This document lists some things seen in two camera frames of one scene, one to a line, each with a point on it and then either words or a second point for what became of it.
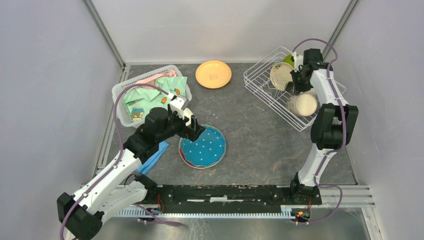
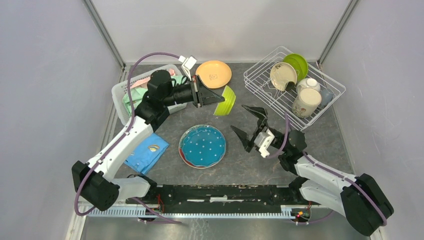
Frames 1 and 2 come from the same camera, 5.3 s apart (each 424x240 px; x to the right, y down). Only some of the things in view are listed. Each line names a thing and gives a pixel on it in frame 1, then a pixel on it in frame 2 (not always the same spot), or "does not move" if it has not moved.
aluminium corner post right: (344, 21) does not move
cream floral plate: (280, 75) does not move
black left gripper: (192, 133) -> (202, 95)
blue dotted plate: (207, 150) does not move
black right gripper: (299, 88) -> (261, 114)
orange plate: (213, 74) does not move
